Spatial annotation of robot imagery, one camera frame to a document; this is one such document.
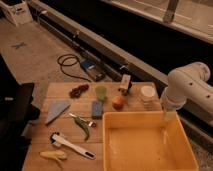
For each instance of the white round container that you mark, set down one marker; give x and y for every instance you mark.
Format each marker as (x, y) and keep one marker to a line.
(147, 93)

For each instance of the grey triangular cloth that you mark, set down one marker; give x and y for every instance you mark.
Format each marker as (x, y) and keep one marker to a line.
(56, 108)

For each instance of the yellow banana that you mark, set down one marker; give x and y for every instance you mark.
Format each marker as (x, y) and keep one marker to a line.
(56, 155)

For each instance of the yellow plastic bin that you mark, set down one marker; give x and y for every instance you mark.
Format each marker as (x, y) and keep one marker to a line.
(146, 141)

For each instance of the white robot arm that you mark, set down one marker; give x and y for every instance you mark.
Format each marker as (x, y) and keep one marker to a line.
(189, 82)

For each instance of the translucent suction gripper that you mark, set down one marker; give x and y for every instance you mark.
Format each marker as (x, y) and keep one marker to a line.
(168, 117)

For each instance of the orange round fruit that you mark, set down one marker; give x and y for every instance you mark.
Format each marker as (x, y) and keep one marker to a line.
(118, 102)

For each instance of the dark red grape bunch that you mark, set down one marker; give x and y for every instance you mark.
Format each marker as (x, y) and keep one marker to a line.
(76, 92)

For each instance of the green plastic cup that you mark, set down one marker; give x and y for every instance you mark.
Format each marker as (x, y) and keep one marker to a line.
(101, 93)

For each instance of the blue rectangular sponge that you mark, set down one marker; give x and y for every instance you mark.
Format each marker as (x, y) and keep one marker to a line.
(97, 110)

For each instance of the small metal spoon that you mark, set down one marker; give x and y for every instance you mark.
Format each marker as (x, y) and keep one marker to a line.
(89, 123)

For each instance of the black chair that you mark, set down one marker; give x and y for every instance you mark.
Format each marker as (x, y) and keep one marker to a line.
(16, 111)

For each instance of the blue power box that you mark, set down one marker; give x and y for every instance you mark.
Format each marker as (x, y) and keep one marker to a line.
(93, 71)

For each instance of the green chili pepper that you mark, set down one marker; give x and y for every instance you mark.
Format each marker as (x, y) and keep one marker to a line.
(83, 126)

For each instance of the white crate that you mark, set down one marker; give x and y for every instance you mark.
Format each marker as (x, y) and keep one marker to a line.
(17, 14)

